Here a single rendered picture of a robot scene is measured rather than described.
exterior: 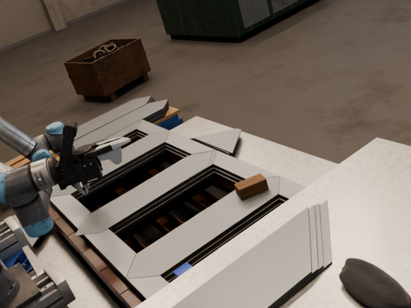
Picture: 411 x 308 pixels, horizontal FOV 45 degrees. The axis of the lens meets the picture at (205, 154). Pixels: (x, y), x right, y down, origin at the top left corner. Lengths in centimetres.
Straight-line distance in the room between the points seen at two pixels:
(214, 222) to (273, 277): 64
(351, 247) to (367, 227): 9
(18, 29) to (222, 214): 1123
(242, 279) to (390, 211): 46
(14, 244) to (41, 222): 81
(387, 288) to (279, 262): 28
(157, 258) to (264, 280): 63
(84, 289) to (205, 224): 59
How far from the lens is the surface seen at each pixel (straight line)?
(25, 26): 1288
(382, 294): 120
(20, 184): 130
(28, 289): 167
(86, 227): 216
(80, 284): 219
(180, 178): 223
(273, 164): 237
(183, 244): 183
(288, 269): 129
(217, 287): 130
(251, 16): 718
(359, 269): 126
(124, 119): 316
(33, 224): 136
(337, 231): 142
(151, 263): 180
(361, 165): 168
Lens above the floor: 194
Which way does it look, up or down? 27 degrees down
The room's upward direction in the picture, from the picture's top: 17 degrees counter-clockwise
